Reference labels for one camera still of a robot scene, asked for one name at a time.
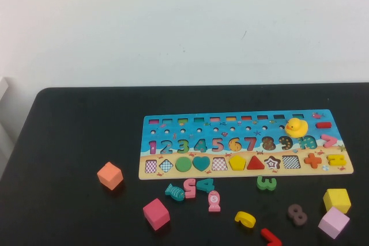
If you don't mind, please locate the pink wooden fish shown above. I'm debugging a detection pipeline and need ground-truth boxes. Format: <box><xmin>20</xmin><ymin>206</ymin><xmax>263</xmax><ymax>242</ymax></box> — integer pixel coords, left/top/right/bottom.
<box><xmin>208</xmin><ymin>190</ymin><xmax>222</xmax><ymax>213</ymax></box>

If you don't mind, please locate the pink number five piece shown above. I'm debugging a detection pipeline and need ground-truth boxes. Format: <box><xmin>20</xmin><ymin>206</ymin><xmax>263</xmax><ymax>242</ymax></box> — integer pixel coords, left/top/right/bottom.
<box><xmin>183</xmin><ymin>178</ymin><xmax>198</xmax><ymax>199</ymax></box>

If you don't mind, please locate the teal number four piece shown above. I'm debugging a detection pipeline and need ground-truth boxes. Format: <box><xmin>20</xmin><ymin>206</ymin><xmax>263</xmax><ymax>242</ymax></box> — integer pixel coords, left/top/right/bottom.
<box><xmin>197</xmin><ymin>177</ymin><xmax>216</xmax><ymax>194</ymax></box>

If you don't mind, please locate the light pink foam cube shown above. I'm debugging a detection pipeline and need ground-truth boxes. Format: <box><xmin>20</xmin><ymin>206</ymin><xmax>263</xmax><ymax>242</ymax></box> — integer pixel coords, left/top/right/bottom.
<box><xmin>318</xmin><ymin>206</ymin><xmax>351</xmax><ymax>240</ymax></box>

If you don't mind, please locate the red triangle piece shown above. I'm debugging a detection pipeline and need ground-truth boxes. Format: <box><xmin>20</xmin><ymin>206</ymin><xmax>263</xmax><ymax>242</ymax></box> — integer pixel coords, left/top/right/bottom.
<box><xmin>246</xmin><ymin>155</ymin><xmax>265</xmax><ymax>171</ymax></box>

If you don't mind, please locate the yellow number six piece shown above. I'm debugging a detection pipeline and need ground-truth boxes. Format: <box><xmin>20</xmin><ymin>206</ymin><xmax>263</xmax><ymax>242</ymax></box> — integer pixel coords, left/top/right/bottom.
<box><xmin>234</xmin><ymin>211</ymin><xmax>257</xmax><ymax>229</ymax></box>

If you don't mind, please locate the green circle piece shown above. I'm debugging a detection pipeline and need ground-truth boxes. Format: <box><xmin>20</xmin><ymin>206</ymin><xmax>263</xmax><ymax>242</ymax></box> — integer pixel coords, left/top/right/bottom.
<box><xmin>175</xmin><ymin>156</ymin><xmax>193</xmax><ymax>173</ymax></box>

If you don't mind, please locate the teal heart piece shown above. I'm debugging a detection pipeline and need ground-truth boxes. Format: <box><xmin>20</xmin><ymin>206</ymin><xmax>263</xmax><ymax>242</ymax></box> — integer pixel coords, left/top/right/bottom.
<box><xmin>192</xmin><ymin>156</ymin><xmax>211</xmax><ymax>172</ymax></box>

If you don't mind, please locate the yellow rubber duck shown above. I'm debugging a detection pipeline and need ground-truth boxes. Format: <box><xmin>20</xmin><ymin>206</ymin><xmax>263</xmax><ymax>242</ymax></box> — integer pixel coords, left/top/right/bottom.
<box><xmin>284</xmin><ymin>117</ymin><xmax>309</xmax><ymax>138</ymax></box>

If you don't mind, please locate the orange plus sign piece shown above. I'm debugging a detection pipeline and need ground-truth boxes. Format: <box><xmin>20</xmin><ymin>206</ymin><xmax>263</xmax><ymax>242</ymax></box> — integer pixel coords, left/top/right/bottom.
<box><xmin>303</xmin><ymin>153</ymin><xmax>322</xmax><ymax>170</ymax></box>

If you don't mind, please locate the pink greater-than sign piece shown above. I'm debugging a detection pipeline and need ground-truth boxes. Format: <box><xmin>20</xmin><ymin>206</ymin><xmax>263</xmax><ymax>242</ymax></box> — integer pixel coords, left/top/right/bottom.
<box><xmin>320</xmin><ymin>134</ymin><xmax>338</xmax><ymax>149</ymax></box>

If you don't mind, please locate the colourful wooden number puzzle board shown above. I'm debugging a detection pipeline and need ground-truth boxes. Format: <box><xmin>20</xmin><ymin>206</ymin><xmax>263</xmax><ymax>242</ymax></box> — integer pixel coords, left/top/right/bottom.
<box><xmin>138</xmin><ymin>109</ymin><xmax>354</xmax><ymax>180</ymax></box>

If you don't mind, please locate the yellow equals sign piece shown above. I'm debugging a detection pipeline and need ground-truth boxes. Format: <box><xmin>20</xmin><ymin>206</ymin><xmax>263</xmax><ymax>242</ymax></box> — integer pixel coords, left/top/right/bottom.
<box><xmin>326</xmin><ymin>154</ymin><xmax>347</xmax><ymax>167</ymax></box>

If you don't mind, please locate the green number three piece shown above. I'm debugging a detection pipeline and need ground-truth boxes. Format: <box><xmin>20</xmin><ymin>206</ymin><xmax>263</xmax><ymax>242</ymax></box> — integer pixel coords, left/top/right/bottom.
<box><xmin>257</xmin><ymin>176</ymin><xmax>278</xmax><ymax>191</ymax></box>

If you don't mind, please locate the orange foam cube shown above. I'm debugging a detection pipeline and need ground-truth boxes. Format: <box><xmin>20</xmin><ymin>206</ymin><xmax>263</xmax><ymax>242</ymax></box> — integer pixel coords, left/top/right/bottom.
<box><xmin>96</xmin><ymin>161</ymin><xmax>125</xmax><ymax>191</ymax></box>

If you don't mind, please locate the brown number eight piece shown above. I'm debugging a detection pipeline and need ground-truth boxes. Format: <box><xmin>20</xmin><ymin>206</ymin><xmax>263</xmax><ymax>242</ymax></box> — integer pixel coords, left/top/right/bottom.
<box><xmin>287</xmin><ymin>203</ymin><xmax>308</xmax><ymax>226</ymax></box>

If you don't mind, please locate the magenta foam cube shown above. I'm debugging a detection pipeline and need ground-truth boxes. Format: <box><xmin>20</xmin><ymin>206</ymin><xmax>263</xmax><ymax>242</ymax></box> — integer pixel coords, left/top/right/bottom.
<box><xmin>142</xmin><ymin>198</ymin><xmax>171</xmax><ymax>232</ymax></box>

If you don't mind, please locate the teal wooden fish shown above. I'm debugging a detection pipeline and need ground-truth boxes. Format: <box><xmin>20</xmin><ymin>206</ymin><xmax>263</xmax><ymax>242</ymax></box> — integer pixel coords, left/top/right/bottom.
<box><xmin>164</xmin><ymin>183</ymin><xmax>186</xmax><ymax>202</ymax></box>

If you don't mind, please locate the red number seven piece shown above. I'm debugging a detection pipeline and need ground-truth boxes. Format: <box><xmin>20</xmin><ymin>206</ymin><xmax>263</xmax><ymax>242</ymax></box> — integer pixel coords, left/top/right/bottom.
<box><xmin>260</xmin><ymin>228</ymin><xmax>283</xmax><ymax>246</ymax></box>

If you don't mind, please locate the yellow foam cube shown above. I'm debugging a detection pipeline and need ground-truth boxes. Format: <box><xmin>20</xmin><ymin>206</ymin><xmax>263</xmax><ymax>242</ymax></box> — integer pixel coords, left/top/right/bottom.
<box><xmin>323</xmin><ymin>188</ymin><xmax>352</xmax><ymax>214</ymax></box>

